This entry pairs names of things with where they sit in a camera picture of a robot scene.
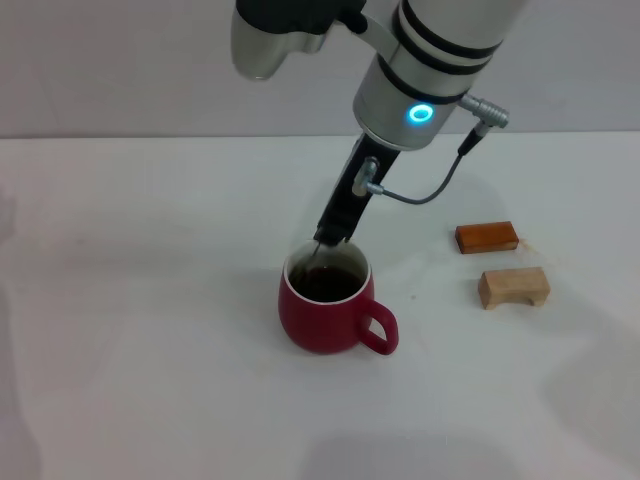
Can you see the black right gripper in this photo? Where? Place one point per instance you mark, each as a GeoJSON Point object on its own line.
{"type": "Point", "coordinates": [350, 200]}

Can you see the silver black wrist camera housing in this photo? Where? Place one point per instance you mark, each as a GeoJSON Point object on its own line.
{"type": "Point", "coordinates": [280, 35]}

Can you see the dark orange wooden block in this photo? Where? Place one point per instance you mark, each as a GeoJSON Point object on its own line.
{"type": "Point", "coordinates": [485, 236]}

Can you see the light wooden arch block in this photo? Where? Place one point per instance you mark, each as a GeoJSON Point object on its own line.
{"type": "Point", "coordinates": [510, 285]}

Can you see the red ceramic coffee cup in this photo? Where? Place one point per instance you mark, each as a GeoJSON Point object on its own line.
{"type": "Point", "coordinates": [320, 325]}

